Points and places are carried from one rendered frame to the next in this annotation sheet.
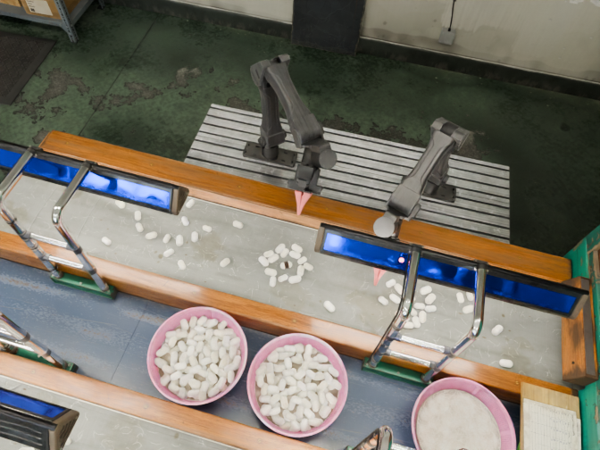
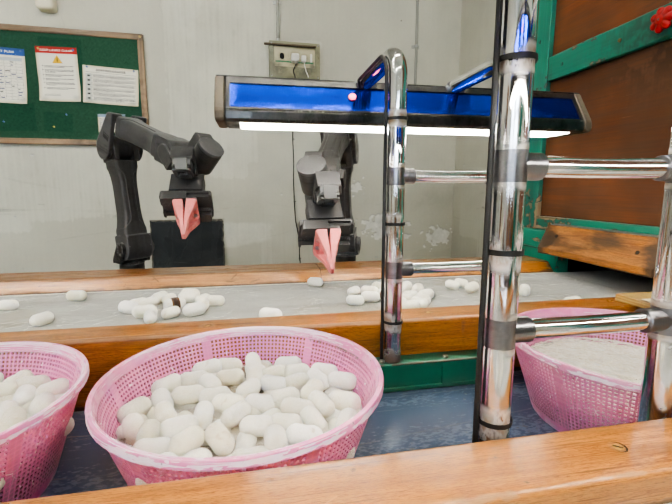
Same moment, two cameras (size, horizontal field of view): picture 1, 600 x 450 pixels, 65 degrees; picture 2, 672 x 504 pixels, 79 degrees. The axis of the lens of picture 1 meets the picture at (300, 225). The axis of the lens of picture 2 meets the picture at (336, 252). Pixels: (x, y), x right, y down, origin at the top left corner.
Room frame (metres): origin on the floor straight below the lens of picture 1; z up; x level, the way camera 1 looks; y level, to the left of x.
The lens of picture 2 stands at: (-0.07, 0.02, 0.94)
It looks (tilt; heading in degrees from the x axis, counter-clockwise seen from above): 9 degrees down; 339
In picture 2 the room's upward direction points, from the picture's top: straight up
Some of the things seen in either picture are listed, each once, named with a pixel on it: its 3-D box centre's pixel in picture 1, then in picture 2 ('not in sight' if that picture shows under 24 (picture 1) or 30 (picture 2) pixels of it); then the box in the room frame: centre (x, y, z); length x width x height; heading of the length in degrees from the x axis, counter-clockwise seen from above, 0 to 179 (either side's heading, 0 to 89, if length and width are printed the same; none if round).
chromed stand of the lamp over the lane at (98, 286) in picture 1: (74, 228); not in sight; (0.63, 0.62, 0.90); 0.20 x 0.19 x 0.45; 80
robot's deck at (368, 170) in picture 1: (334, 230); not in sight; (0.87, -0.12, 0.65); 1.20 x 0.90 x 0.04; 82
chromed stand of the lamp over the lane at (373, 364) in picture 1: (420, 321); (424, 219); (0.46, -0.33, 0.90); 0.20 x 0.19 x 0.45; 80
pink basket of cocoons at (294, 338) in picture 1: (296, 386); (247, 416); (0.31, -0.04, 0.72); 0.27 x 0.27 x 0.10
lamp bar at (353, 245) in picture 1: (446, 264); (411, 107); (0.54, -0.35, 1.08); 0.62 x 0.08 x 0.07; 80
